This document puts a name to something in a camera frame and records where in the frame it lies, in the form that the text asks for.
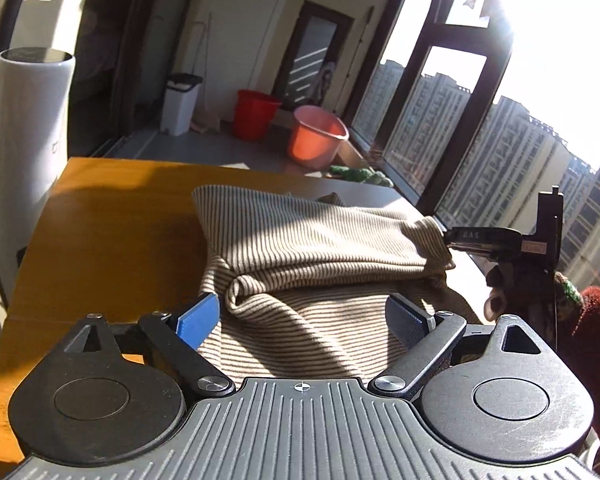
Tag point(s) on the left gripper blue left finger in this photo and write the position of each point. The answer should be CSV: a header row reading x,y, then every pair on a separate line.
x,y
176,338

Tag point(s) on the white trash bin black lid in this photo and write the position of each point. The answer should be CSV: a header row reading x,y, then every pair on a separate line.
x,y
179,102

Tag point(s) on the striped beige knit sweater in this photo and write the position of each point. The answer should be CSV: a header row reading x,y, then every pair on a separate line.
x,y
303,283

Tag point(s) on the broom stick against wall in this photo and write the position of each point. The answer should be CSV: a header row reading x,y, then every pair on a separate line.
x,y
204,119

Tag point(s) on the right hand holding gripper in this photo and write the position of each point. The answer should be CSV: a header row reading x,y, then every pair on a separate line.
x,y
525,291

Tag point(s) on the white cylindrical vacuum appliance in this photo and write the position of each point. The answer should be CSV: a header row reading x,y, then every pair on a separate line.
x,y
34,95

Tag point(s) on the red plastic bucket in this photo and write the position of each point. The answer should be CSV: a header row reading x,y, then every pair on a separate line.
x,y
254,112

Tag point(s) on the red knit sleeve forearm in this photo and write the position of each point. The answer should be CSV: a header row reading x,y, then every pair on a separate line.
x,y
578,315

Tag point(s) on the dark framed door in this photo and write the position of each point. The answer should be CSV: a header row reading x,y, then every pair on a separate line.
x,y
311,57

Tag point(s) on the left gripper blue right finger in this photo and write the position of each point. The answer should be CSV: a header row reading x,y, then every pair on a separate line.
x,y
429,340

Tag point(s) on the pink plastic basin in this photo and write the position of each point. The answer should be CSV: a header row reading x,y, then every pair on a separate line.
x,y
316,137

